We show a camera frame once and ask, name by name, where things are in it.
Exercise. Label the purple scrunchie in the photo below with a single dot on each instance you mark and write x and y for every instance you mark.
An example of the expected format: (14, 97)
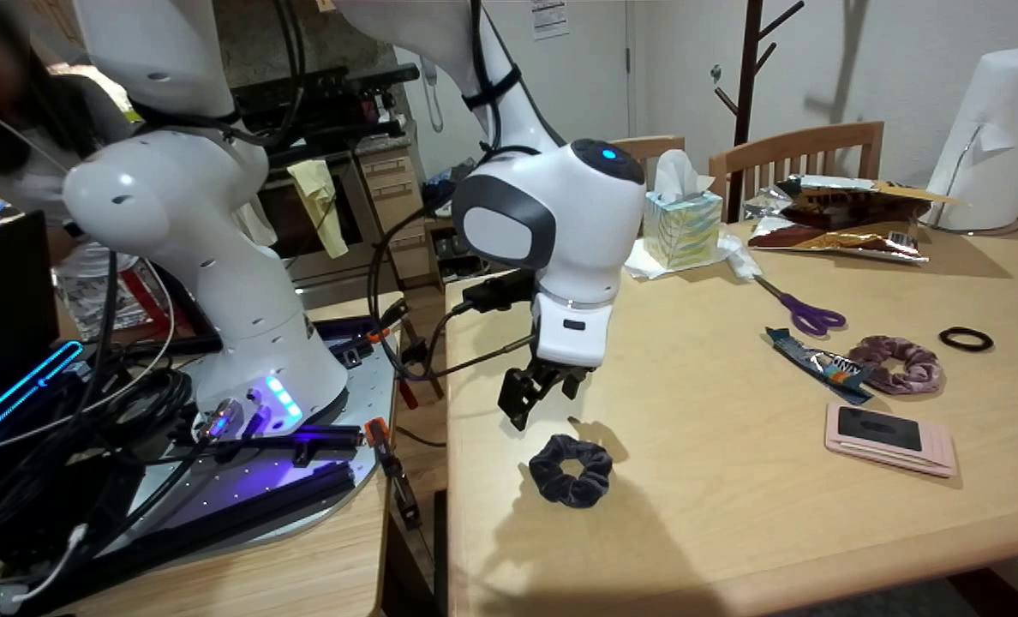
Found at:
(894, 364)

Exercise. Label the blue patterned tissue box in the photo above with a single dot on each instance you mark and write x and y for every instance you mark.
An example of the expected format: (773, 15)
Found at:
(684, 212)

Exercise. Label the white electric water boiler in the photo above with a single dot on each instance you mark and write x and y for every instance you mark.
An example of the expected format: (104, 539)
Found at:
(977, 161)

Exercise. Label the left orange black clamp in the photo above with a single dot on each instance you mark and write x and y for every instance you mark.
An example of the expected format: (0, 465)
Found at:
(403, 495)

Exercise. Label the purple handled scissors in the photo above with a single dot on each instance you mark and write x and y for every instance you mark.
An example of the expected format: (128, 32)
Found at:
(806, 315)

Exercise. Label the dark gray scrunchie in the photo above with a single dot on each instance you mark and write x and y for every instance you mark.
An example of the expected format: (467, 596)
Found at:
(571, 471)

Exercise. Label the black coat stand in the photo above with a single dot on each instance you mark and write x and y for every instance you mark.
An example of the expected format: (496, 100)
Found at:
(756, 50)

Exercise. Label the pink framed small device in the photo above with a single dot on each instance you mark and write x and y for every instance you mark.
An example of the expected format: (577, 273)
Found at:
(893, 441)

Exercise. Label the black monitor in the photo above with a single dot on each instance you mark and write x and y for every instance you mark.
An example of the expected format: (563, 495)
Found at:
(25, 296)

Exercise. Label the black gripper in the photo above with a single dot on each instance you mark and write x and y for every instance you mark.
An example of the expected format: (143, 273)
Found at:
(571, 339)

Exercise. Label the light wooden chair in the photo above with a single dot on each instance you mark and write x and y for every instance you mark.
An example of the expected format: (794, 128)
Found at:
(837, 148)

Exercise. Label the round metal robot base plate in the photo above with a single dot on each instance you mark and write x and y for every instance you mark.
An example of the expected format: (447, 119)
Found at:
(279, 456)

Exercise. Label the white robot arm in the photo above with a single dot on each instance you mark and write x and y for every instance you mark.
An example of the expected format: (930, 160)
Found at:
(168, 192)

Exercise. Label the white paper napkin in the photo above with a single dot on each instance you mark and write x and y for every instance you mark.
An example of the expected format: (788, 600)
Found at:
(646, 265)

